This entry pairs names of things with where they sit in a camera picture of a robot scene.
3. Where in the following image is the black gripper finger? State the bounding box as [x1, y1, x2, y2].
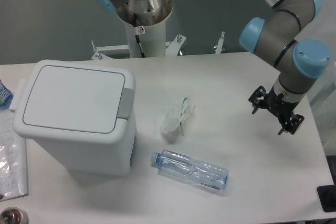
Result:
[248, 86, 267, 114]
[278, 114, 305, 135]

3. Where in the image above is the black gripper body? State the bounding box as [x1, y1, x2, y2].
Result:
[259, 87, 298, 124]

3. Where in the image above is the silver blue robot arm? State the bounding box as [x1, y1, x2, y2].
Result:
[239, 0, 331, 134]

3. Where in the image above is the white plastic trash can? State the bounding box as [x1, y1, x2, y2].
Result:
[13, 60, 137, 176]

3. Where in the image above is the white trash can lid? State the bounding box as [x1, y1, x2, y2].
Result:
[23, 66, 125, 133]

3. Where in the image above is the black device at edge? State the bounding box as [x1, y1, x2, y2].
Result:
[317, 185, 335, 212]

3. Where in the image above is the crumpled clear plastic bag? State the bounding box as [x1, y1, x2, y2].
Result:
[159, 97, 195, 134]

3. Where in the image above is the empty clear plastic bottle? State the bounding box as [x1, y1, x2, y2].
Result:
[151, 150, 229, 191]

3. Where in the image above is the grey lid push button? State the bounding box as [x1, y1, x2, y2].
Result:
[117, 88, 134, 120]

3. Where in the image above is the blue labelled bottle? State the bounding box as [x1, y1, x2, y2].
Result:
[0, 81, 14, 110]

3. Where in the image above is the handwritten paper in sleeve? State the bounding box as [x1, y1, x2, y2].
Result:
[1, 109, 28, 201]

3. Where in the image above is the round metal part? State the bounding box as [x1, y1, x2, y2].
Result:
[1, 207, 29, 224]

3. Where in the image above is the white pedestal base frame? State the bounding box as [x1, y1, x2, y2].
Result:
[90, 31, 226, 60]

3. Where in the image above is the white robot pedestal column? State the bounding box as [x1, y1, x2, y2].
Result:
[124, 22, 166, 58]

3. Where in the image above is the black cable on pedestal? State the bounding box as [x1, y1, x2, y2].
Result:
[132, 13, 146, 58]

